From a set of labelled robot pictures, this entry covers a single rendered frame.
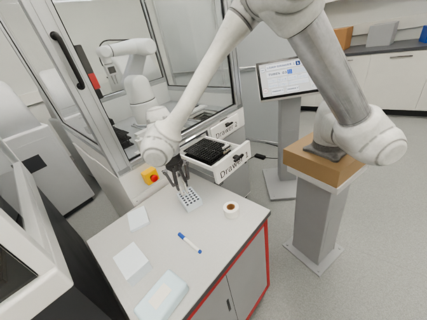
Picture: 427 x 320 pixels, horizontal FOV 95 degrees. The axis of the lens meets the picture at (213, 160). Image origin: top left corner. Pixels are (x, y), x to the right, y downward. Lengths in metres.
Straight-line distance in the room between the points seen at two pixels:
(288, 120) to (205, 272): 1.42
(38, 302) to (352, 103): 1.16
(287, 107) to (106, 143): 1.39
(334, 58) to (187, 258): 0.80
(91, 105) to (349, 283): 1.73
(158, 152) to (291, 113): 1.41
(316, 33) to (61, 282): 1.06
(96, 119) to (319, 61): 0.83
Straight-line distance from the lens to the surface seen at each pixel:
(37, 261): 0.86
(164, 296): 0.75
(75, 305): 1.11
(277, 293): 1.57
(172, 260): 0.85
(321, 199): 1.22
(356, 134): 0.83
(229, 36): 0.74
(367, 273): 1.76
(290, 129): 1.89
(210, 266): 0.79
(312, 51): 0.66
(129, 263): 0.85
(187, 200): 0.98
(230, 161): 1.00
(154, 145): 0.61
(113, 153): 1.01
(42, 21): 0.95
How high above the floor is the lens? 1.44
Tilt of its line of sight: 32 degrees down
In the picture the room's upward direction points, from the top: 12 degrees counter-clockwise
